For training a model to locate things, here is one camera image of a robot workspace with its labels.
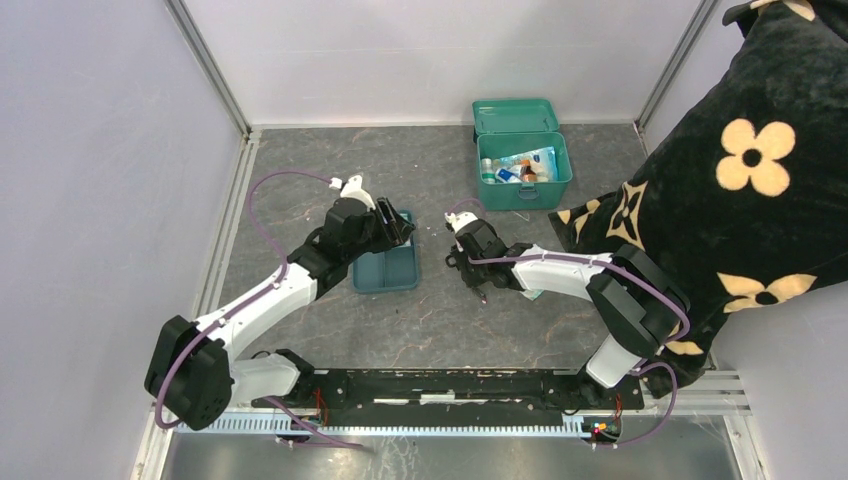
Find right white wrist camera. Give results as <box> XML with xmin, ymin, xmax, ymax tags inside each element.
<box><xmin>444</xmin><ymin>211</ymin><xmax>478</xmax><ymax>234</ymax></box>

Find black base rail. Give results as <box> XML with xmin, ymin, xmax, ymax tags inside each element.
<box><xmin>279</xmin><ymin>368</ymin><xmax>645</xmax><ymax>427</ymax></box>

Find black floral cloth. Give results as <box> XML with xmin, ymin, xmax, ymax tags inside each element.
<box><xmin>549</xmin><ymin>1</ymin><xmax>847</xmax><ymax>398</ymax></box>

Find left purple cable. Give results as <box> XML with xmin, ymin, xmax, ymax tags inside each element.
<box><xmin>153</xmin><ymin>169</ymin><xmax>342</xmax><ymax>431</ymax></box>

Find black handled scissors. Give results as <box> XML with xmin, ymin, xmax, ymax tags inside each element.
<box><xmin>472</xmin><ymin>285</ymin><xmax>488</xmax><ymax>304</ymax></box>

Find teal plastic tray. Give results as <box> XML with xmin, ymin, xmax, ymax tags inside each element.
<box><xmin>352</xmin><ymin>234</ymin><xmax>421</xmax><ymax>294</ymax></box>

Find teal bandage strips stack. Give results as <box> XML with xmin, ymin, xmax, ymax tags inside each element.
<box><xmin>522</xmin><ymin>289</ymin><xmax>544</xmax><ymax>301</ymax></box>

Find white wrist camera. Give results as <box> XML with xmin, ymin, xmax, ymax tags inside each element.
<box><xmin>329</xmin><ymin>174</ymin><xmax>376</xmax><ymax>210</ymax></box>
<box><xmin>444</xmin><ymin>211</ymin><xmax>478</xmax><ymax>234</ymax></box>

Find white blue ointment tube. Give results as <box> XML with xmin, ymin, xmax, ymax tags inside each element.
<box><xmin>495</xmin><ymin>166</ymin><xmax>524</xmax><ymax>184</ymax></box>

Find blue cotton swab packet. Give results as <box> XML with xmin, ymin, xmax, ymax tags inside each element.
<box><xmin>497</xmin><ymin>146</ymin><xmax>559</xmax><ymax>183</ymax></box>

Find purple cable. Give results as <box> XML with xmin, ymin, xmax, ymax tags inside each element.
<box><xmin>153</xmin><ymin>169</ymin><xmax>342</xmax><ymax>431</ymax></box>
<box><xmin>443</xmin><ymin>197</ymin><xmax>692</xmax><ymax>446</ymax></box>

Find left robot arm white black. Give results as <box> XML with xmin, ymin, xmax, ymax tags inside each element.
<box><xmin>144</xmin><ymin>198</ymin><xmax>416</xmax><ymax>430</ymax></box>

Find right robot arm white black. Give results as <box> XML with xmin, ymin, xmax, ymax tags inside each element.
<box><xmin>446</xmin><ymin>212</ymin><xmax>690</xmax><ymax>408</ymax></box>

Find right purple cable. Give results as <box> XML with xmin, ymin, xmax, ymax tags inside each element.
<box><xmin>443</xmin><ymin>197</ymin><xmax>692</xmax><ymax>446</ymax></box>

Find brown medicine bottle orange cap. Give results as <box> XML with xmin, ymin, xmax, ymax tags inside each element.
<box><xmin>520</xmin><ymin>160</ymin><xmax>537</xmax><ymax>183</ymax></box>

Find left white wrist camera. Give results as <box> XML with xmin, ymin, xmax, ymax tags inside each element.
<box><xmin>329</xmin><ymin>174</ymin><xmax>376</xmax><ymax>210</ymax></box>

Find green medicine kit box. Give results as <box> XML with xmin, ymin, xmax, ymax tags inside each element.
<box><xmin>471</xmin><ymin>98</ymin><xmax>573</xmax><ymax>211</ymax></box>

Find white pill bottle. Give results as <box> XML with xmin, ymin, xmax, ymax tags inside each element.
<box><xmin>480</xmin><ymin>158</ymin><xmax>497</xmax><ymax>184</ymax></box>

